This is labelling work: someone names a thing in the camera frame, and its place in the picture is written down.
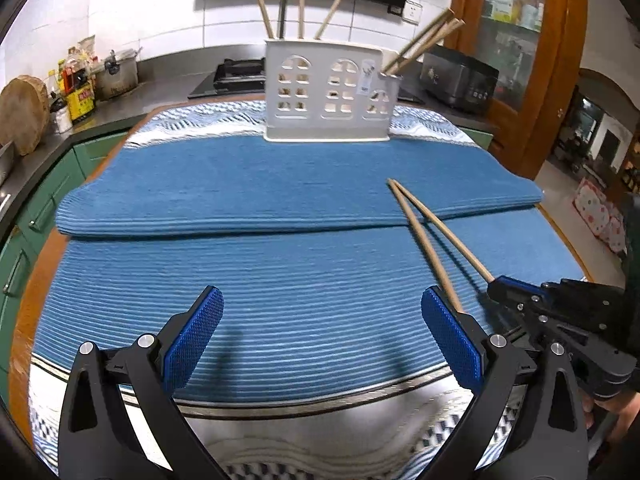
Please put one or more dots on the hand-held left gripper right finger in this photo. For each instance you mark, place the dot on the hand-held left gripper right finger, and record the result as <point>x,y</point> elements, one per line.
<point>450,340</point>

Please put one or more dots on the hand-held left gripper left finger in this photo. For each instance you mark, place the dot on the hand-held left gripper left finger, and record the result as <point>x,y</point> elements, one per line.
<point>200,335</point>

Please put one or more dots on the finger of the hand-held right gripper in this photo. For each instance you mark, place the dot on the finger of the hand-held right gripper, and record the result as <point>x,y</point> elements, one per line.
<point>542,317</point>
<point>520,287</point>

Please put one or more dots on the wooden chopstick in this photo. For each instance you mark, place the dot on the wooden chopstick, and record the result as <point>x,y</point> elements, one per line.
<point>301,10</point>
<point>263,10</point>
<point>421,44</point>
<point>426,48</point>
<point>329,16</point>
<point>450,235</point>
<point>417,40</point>
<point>420,240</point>

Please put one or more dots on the white plastic chopstick holder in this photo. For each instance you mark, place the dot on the white plastic chopstick holder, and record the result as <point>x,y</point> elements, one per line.
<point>320,50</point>

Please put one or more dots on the dark grey chopstick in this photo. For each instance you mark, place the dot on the dark grey chopstick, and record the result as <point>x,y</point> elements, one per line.
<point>285,0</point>

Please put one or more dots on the person's right hand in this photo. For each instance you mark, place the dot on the person's right hand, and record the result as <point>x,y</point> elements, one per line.
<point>625,412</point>

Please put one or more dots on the floral patterned cushion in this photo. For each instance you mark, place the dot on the floral patterned cushion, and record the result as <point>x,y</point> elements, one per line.
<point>595,210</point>

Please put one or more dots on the blue striped blanket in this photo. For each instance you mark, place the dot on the blue striped blanket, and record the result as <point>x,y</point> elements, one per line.
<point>250,200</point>

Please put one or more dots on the green kitchen cabinet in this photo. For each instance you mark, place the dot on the green kitchen cabinet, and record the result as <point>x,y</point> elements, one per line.
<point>480,139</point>
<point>45,200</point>

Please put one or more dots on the black countertop appliance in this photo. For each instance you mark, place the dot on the black countertop appliance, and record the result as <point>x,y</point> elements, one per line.
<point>460,80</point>

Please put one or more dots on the wooden glass-door cabinet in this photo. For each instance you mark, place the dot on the wooden glass-door cabinet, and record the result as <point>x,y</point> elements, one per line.
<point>570,60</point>

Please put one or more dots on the small white jar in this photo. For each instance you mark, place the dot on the small white jar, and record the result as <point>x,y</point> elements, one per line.
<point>62,120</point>

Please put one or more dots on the black gas stove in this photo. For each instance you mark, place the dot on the black gas stove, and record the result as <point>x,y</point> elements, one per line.
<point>225,77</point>

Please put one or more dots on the steel pressure cooker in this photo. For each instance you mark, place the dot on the steel pressure cooker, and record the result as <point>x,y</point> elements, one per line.
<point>117,80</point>

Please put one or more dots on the round wooden cutting board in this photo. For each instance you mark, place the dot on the round wooden cutting board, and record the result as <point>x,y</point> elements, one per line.
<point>25,115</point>

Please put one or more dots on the snack bag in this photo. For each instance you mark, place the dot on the snack bag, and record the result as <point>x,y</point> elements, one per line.
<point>87,47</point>

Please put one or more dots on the white wall socket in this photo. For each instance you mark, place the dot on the white wall socket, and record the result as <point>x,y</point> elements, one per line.
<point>412,11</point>

